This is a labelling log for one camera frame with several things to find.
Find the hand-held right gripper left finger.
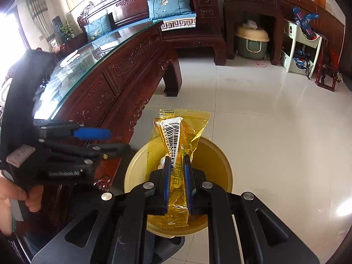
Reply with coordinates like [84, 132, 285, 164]
[31, 165, 171, 264]

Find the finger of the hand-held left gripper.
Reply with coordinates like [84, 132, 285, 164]
[44, 140, 131, 171]
[33, 119, 113, 141]

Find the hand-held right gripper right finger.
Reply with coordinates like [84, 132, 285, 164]
[184, 155, 321, 264]

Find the yellow waste bin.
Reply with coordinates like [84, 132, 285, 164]
[124, 136, 234, 237]

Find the gold snack wrapper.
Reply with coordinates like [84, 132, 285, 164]
[148, 108, 212, 226]

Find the person's left hand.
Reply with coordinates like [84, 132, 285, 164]
[0, 172, 44, 237]

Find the person's dark trouser leg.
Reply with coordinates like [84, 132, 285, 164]
[143, 229, 185, 264]

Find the dark wooden coffee table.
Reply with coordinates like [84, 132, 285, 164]
[5, 20, 182, 237]

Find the wooden corner table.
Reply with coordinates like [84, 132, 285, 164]
[56, 33, 88, 58]

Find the black tower air conditioner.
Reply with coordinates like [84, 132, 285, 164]
[52, 16, 66, 44]

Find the potted green plant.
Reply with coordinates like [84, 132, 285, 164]
[60, 21, 74, 40]

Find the patterned curtain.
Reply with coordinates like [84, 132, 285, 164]
[25, 0, 46, 53]

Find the blue floral cushion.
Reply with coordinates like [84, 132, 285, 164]
[84, 13, 110, 42]
[147, 0, 192, 22]

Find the blue sofa seat pad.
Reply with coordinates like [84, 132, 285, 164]
[88, 14, 197, 50]

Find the carved wooden sofa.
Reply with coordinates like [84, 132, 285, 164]
[77, 0, 227, 66]

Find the green pet carrier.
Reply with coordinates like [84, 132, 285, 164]
[235, 20, 270, 60]

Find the red wooden stand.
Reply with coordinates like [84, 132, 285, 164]
[315, 63, 340, 92]

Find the white storage shelf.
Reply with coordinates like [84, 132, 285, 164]
[280, 19, 323, 80]

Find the dark wooden side cabinet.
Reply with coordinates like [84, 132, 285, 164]
[223, 0, 345, 72]

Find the blue toy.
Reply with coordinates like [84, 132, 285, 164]
[292, 6, 319, 40]

